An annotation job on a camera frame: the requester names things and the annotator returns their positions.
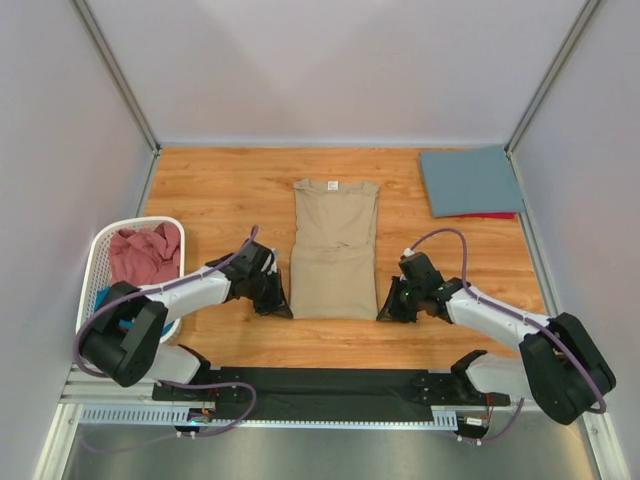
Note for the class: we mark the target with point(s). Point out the pink t shirt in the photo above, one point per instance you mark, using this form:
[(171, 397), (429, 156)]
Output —
[(145, 256)]

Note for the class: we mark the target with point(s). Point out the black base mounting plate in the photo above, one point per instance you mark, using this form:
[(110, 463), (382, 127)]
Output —
[(361, 395)]

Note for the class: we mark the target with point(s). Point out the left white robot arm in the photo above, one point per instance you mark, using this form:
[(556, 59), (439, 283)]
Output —
[(121, 340)]

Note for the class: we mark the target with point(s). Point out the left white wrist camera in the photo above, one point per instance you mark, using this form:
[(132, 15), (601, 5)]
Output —
[(271, 265)]

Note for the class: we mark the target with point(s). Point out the white laundry basket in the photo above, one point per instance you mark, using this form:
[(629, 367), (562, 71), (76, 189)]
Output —
[(97, 275)]

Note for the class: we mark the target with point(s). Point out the blue t shirt in basket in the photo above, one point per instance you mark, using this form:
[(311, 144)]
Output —
[(109, 294)]

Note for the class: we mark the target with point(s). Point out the left aluminium frame post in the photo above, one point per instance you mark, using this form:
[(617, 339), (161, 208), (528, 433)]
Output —
[(101, 44)]

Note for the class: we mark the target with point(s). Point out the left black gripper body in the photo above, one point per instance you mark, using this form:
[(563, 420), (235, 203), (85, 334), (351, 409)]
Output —
[(267, 288)]

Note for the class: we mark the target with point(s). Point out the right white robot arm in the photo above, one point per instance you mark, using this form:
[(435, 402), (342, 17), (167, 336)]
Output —
[(557, 364)]

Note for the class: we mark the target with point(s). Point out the right aluminium frame post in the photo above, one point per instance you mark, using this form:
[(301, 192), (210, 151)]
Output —
[(569, 44)]

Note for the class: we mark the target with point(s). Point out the folded red t shirt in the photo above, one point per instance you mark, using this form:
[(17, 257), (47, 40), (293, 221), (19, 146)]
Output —
[(499, 215)]

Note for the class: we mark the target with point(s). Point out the beige t shirt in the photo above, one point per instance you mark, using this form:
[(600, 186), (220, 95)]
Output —
[(332, 265)]

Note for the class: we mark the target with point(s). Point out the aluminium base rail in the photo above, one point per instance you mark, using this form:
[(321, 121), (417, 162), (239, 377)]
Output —
[(103, 431)]

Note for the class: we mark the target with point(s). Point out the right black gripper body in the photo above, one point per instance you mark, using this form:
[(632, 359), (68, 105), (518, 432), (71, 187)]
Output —
[(400, 300)]

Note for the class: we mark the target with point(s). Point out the aluminium frame post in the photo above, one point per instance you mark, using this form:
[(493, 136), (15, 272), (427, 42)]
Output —
[(569, 44), (101, 44)]

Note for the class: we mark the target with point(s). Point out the folded grey-blue t shirt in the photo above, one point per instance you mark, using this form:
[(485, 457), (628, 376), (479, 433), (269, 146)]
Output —
[(470, 182)]

